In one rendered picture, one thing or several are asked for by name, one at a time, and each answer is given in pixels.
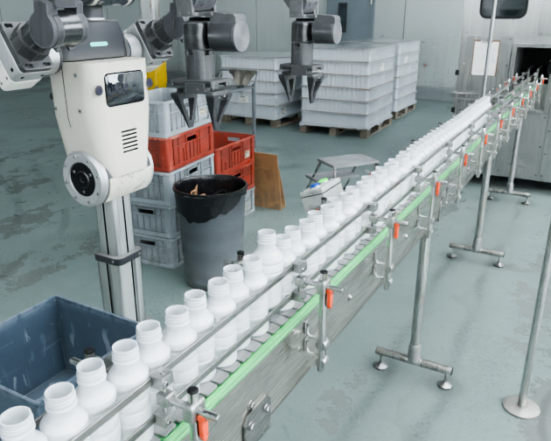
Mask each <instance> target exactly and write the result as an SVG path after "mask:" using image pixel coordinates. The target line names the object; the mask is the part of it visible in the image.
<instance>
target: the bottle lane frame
mask: <svg viewBox="0 0 551 441"><path fill-rule="evenodd" d="M480 141H481V137H480V138H479V139H478V140H477V141H476V142H475V143H474V144H473V145H472V146H471V147H470V148H469V149H467V151H466V153H474V157H472V159H471V160H472V161H478V155H479V148H480ZM486 145H487V146H488V148H487V150H488V151H493V144H488V143H487V144H485V142H484V148H483V155H482V162H483V164H484V163H485V161H486V160H487V159H488V158H489V157H490V155H491V154H492V153H491V152H487V151H486V150H485V149H486ZM470 157H471V156H468V158H467V165H466V166H463V174H462V181H461V185H462V186H463V188H464V187H465V186H466V184H467V183H468V182H469V181H470V180H471V178H472V177H473V176H474V175H475V174H476V172H475V171H471V170H470V167H469V164H470V163H471V169H472V170H476V169H477V168H478V166H477V163H473V162H471V161H470ZM459 161H460V157H459V158H458V159H457V160H456V161H455V162H454V163H453V164H451V165H450V167H449V168H448V169H446V170H445V171H444V172H443V173H442V174H441V175H440V176H439V177H438V179H439V180H445V181H448V177H449V176H450V183H451V184H453V185H456V184H457V177H458V169H459ZM483 164H482V165H483ZM482 165H481V166H482ZM453 185H449V184H448V183H447V185H445V184H441V185H440V189H439V195H436V194H435V202H434V210H433V217H434V218H435V220H434V222H435V221H436V220H437V218H438V214H439V206H440V202H441V199H443V198H444V196H446V197H447V205H446V208H447V206H448V205H449V204H450V203H451V202H452V200H453V199H454V197H455V196H449V194H455V195H456V191H457V190H456V188H455V186H453ZM447 186H449V188H450V189H449V194H447ZM430 188H431V185H430V186H428V187H427V188H426V189H425V190H424V191H423V192H422V193H421V194H420V195H418V197H417V198H416V199H415V200H414V201H412V203H411V204H409V205H408V206H407V207H406V208H405V209H404V210H403V211H402V212H401V213H400V214H398V216H397V220H399V221H407V222H408V225H407V226H404V225H400V227H399V234H398V239H395V238H394V241H393V253H392V264H393V265H394V269H393V270H392V272H393V271H394V270H395V268H396V267H397V266H398V265H399V264H400V262H401V261H402V260H403V259H404V258H405V256H406V255H407V254H408V253H409V251H410V250H411V249H412V248H413V247H414V245H416V243H417V242H418V241H419V240H420V239H421V238H422V237H423V235H424V234H425V230H422V229H419V228H418V227H417V226H416V222H417V219H418V218H419V220H420V222H419V226H420V228H427V222H426V219H425V218H421V217H420V216H419V215H417V212H418V206H421V212H420V215H421V216H427V217H428V214H429V197H430ZM463 188H462V189H463ZM462 189H461V190H460V192H461V191H462ZM434 222H433V223H434ZM433 223H432V225H433ZM387 234H388V227H385V228H384V229H383V230H382V231H381V232H380V233H379V234H378V235H377V236H376V237H374V238H373V239H372V240H371V241H370V242H369V243H368V244H367V245H366V246H365V247H364V248H363V249H362V250H360V251H359V253H358V254H357V255H355V256H354V258H353V259H352V260H351V261H349V263H348V264H347V265H346V266H344V268H343V269H342V270H341V271H338V273H337V274H336V275H335V276H334V277H331V285H335V286H338V287H342V288H344V292H343V293H339V292H336V291H334V293H333V301H332V308H331V309H329V308H327V305H326V329H325V337H326V338H327V339H328V340H329V341H330V344H329V346H330V345H331V344H332V343H333V341H334V340H335V339H336V338H337V337H338V336H339V335H340V334H341V333H342V332H343V330H344V329H345V328H346V327H347V326H348V324H349V323H350V322H351V321H352V319H353V318H354V317H355V316H356V315H357V313H358V312H359V311H360V310H361V309H362V307H363V306H364V305H365V304H366V302H367V301H368V300H369V299H370V298H371V297H372V295H373V294H374V293H375V292H376V291H377V290H378V289H379V288H380V287H381V285H382V281H383V280H384V279H380V278H376V277H375V275H373V266H374V264H376V266H377V269H376V274H377V276H380V277H385V271H384V269H383V267H384V265H380V264H377V263H376V261H374V260H373V254H374V251H375V250H376V249H377V252H378V255H377V260H378V262H380V263H386V257H387ZM318 316H319V295H318V294H317V293H316V294H315V295H314V296H311V299H310V300H309V301H308V302H307V303H304V306H303V307H301V308H300V309H299V310H296V313H295V314H294V315H293V316H292V317H291V318H288V319H289V320H288V321H287V322H286V323H285V324H284V325H279V326H280V328H279V329H278V330H277V331H276V332H275V333H274V334H270V335H271V337H270V338H269V339H268V340H267V341H266V342H264V343H261V342H259V343H261V344H262V345H261V346H260V347H259V348H258V349H257V350H256V351H255V352H254V353H251V352H250V353H251V356H250V357H249V358H248V359H246V360H245V361H244V362H240V364H241V365H240V366H239V367H238V368H237V369H236V370H235V371H234V372H233V373H228V374H229V376H228V377H227V378H226V379H225V380H224V381H223V382H222V383H221V384H217V383H214V384H216V385H217V388H216V389H215V390H214V391H213V392H212V393H211V394H210V395H209V396H205V395H203V397H204V398H205V400H206V409H207V410H210V411H212V412H215V413H217V414H220V415H221V420H220V422H219V423H215V422H213V421H211V420H208V439H207V440H206V441H243V424H244V421H245V418H246V415H247V413H248V412H249V411H250V410H252V409H253V408H254V407H255V405H256V403H257V402H258V401H259V400H260V399H261V398H262V397H263V396H264V395H265V394H266V395H268V396H269V397H271V416H272V414H273V413H274V412H275V411H276V409H277V408H278V407H279V406H280V405H281V404H282V402H283V401H284V400H285V399H286V397H287V396H288V395H289V394H290V393H291V391H292V390H293V389H294V388H295V387H296V385H297V384H298V383H299V382H300V381H301V380H302V379H303V378H304V377H305V375H306V374H307V373H308V372H309V371H310V369H311V368H312V367H313V366H314V365H315V359H316V358H317V357H316V356H313V355H309V354H307V352H306V350H305V351H304V350H303V340H304V339H305V337H306V336H307V334H304V321H305V320H306V319H309V323H310V325H309V333H310V335H313V336H317V337H318ZM329 346H328V347H327V349H328V348H329ZM173 423H175V424H176V428H174V429H173V430H172V431H171V432H170V433H169V434H168V435H167V436H166V437H159V436H157V435H156V436H157V437H158V438H160V441H191V438H190V425H189V424H188V423H186V422H184V421H182V422H181V423H177V422H173Z"/></svg>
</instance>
